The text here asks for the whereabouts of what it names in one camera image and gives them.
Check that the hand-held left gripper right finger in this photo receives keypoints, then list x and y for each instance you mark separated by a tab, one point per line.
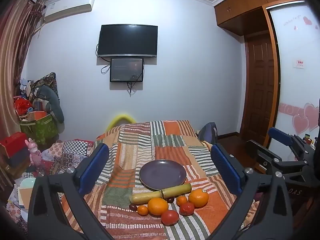
226	171

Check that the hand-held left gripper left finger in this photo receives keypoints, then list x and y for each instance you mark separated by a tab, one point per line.
95	166

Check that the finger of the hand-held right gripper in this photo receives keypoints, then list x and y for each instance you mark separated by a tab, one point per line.
282	135
262	155

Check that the large orange with sticker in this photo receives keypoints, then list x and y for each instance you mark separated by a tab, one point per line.
198	198

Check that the small mandarin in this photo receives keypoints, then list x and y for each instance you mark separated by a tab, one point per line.
142	210
181	200

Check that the thin sugarcane piece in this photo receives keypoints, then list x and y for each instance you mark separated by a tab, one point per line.
176	190

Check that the red tomato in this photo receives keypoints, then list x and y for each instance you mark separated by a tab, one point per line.
187	208
170	217

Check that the dark red grape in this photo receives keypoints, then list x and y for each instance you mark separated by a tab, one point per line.
170	200
133	207

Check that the thick sugarcane piece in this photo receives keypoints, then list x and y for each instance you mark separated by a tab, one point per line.
146	197

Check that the dark purple plate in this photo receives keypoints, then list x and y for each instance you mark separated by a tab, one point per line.
162	173

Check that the large plain orange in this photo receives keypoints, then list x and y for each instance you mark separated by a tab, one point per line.
157	206

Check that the checkered quilt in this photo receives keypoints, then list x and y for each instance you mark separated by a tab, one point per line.
67	152

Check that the dark backpack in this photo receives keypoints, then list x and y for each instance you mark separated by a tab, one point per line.
208	133

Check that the white wardrobe door with hearts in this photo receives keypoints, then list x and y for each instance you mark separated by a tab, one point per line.
297	85

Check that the yellow hoop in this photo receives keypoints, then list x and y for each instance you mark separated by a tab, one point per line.
121	118

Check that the brown wooden door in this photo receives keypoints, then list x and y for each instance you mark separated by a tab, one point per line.
260	85

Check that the striped patchwork blanket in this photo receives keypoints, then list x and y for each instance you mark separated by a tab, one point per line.
150	145

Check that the pink plush toy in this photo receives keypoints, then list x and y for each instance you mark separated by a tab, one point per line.
34	153

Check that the green storage box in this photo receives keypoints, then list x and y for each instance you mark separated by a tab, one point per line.
40	128

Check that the red door sticker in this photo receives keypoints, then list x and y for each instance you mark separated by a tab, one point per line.
300	63

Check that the grey plush toy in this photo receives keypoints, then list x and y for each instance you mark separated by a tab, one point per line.
51	100

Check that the red box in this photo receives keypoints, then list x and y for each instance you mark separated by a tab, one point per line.
12	142

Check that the floral printed cloth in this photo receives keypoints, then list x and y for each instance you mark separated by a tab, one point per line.
15	205

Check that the red plastic bag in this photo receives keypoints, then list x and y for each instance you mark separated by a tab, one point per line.
22	106

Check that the floral fabric bag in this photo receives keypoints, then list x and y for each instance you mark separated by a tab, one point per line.
47	80

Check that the wooden overhead cabinet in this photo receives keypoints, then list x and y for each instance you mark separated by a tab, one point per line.
250	2

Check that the striped red curtain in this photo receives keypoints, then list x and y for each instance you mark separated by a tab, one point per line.
15	55

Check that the white air conditioner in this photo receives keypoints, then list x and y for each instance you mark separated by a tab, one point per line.
67	6

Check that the small black wall monitor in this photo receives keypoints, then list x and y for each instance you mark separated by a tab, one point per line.
126	70

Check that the black wall television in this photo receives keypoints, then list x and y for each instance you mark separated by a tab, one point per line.
127	41

